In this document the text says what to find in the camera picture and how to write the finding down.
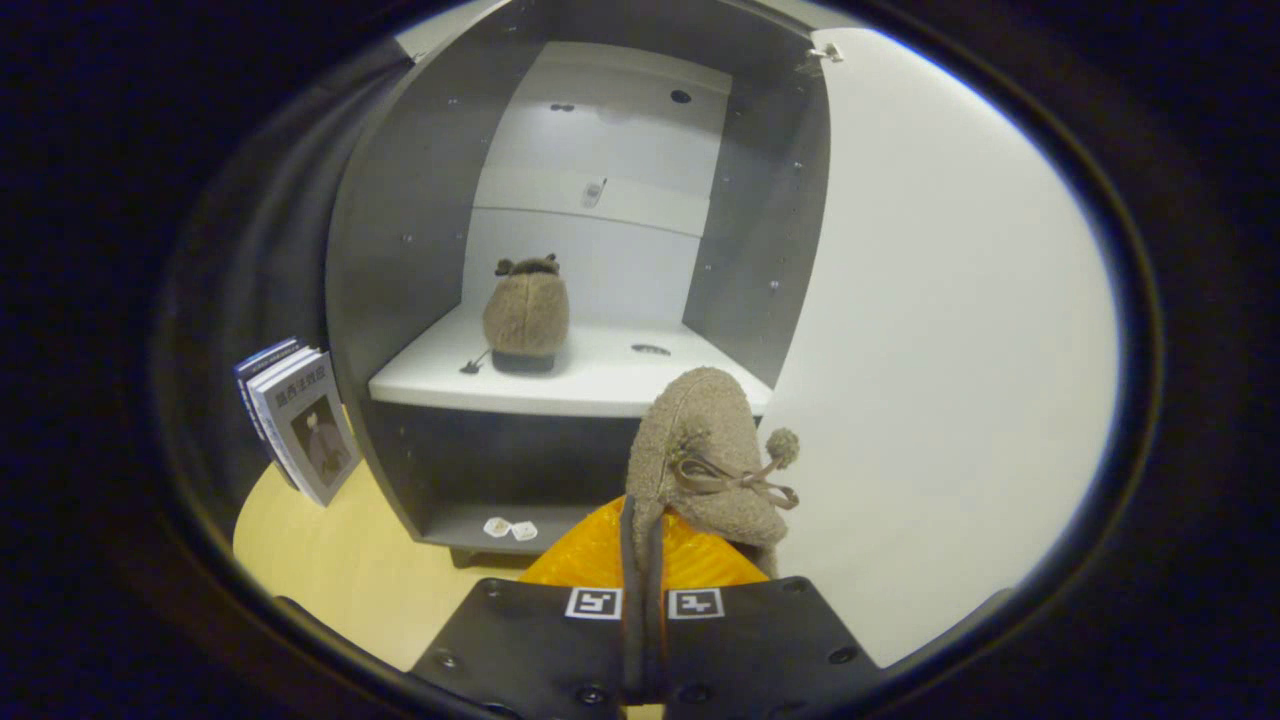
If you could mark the grey portrait cover book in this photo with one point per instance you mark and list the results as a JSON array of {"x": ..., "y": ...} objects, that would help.
[{"x": 318, "y": 430}]

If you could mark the black backdrop cloth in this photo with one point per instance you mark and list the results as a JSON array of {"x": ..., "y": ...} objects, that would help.
[{"x": 260, "y": 220}]

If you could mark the brown fuzzy shoe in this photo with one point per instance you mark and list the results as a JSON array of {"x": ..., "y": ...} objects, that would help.
[
  {"x": 527, "y": 315},
  {"x": 700, "y": 420}
]

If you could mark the white shoe cabinet door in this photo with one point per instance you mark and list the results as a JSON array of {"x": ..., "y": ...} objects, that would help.
[{"x": 940, "y": 350}]

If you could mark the dark grey shoe cabinet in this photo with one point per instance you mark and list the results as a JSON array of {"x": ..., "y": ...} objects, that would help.
[{"x": 400, "y": 250}]

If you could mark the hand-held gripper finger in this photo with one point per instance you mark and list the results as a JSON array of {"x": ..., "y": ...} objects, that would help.
[
  {"x": 654, "y": 600},
  {"x": 632, "y": 600}
]

